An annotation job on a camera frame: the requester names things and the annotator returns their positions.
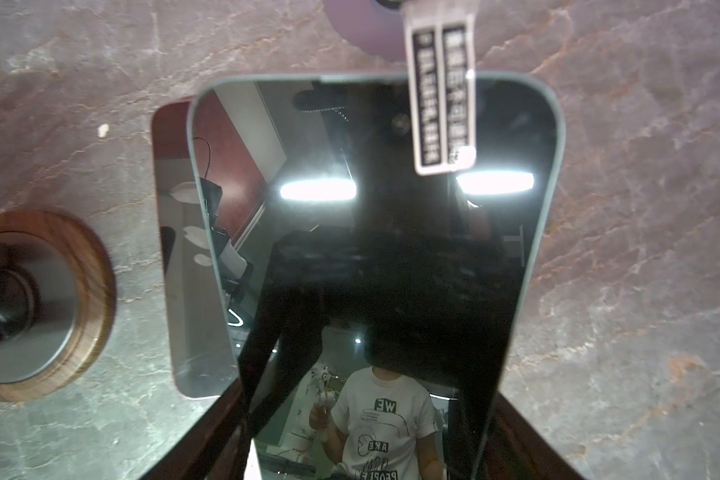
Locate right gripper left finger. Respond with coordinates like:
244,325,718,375
142,380,251,479

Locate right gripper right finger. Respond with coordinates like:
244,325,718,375
474,393,584,480

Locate wooden round base phone stand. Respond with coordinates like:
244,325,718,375
0,209,117,403

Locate black phone with white tag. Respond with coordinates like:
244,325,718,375
185,71,566,480

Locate purple round base phone stand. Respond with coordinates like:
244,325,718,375
323,0,406,61

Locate maroon edged reflective phone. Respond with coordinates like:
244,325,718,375
151,99,238,399

